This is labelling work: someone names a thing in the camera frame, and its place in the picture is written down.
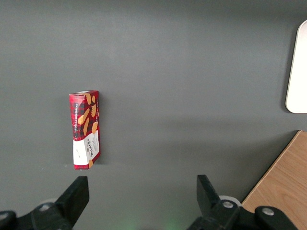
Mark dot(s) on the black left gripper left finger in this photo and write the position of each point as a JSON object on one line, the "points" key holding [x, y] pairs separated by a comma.
{"points": [[72, 201]]}

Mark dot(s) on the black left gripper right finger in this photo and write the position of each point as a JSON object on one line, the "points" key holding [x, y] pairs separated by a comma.
{"points": [[208, 201]]}

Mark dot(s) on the wooden drawer cabinet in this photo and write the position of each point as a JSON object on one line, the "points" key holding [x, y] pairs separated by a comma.
{"points": [[280, 182]]}

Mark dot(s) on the red tartan shortbread box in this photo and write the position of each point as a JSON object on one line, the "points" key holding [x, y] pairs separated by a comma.
{"points": [[84, 129]]}

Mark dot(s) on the white plastic tray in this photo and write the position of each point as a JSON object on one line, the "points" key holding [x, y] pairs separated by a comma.
{"points": [[298, 72]]}

